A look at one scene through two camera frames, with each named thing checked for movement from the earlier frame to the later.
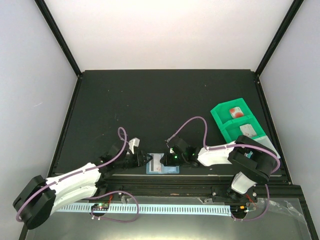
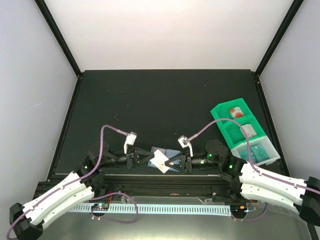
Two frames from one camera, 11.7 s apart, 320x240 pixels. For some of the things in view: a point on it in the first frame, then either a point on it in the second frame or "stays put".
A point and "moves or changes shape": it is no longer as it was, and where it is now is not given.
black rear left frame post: (56, 31) stays put
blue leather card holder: (174, 169) moves or changes shape
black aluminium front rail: (282, 187) stays put
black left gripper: (140, 159) stays put
